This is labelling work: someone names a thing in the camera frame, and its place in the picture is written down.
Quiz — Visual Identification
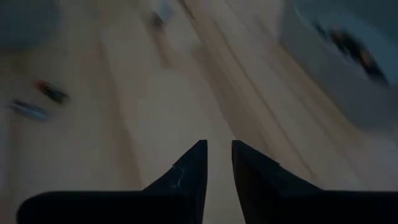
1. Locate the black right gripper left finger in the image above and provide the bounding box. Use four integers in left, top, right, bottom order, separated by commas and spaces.
17, 139, 208, 224

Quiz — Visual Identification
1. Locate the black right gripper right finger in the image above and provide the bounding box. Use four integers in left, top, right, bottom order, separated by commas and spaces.
231, 139, 398, 224

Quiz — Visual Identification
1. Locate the red black AA battery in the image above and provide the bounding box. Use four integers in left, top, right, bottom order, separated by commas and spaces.
33, 79, 70, 106

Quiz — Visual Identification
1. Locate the silver AA battery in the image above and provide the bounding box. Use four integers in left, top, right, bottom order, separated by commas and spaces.
8, 98, 51, 123

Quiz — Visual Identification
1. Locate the grey plastic bin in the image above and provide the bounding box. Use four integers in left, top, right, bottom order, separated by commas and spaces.
279, 0, 398, 134
0, 0, 62, 50

